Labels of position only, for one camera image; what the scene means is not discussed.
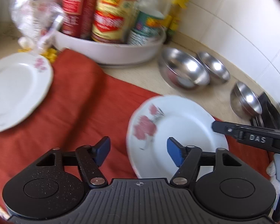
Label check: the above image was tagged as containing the large floral white plate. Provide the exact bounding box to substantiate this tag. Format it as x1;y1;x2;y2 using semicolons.
126;95;228;180

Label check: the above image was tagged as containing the large steel bowl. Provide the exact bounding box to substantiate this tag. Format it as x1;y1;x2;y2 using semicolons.
158;47;210;90

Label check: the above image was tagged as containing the black induction cooker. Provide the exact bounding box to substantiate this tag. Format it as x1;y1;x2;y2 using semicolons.
250;93;280;130

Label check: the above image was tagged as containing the white glove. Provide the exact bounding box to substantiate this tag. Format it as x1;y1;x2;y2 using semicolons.
266;154;280;197

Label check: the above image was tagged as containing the right steel bowl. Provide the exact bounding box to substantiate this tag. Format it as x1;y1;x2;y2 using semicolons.
230;80;262;120

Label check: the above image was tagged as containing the orange-red cloth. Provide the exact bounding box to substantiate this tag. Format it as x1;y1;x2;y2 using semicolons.
0;48;275;213

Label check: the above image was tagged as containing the middle steel bowl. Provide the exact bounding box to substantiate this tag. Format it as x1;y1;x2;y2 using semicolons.
197;52;231;85

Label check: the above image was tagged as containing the small floral white plate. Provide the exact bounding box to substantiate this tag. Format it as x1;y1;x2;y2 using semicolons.
0;53;53;132

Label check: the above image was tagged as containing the white rotating condiment tray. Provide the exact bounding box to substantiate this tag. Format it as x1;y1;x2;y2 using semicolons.
53;30;165;67

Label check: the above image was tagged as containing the yellow cap vinegar bottle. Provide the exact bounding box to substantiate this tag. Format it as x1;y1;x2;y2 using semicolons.
91;0;136;43

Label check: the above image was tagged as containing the red label sauce bottle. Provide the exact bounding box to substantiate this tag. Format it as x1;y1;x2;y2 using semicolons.
62;0;97;39

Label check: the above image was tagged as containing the clear plastic bag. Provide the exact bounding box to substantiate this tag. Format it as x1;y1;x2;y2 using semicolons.
10;0;66;54

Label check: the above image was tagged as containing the yellow-green label oil bottle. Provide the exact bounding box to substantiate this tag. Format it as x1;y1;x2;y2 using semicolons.
163;0;189;44

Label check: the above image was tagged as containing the purple label soy bottle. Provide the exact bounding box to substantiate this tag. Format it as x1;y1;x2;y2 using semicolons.
127;0;172;46

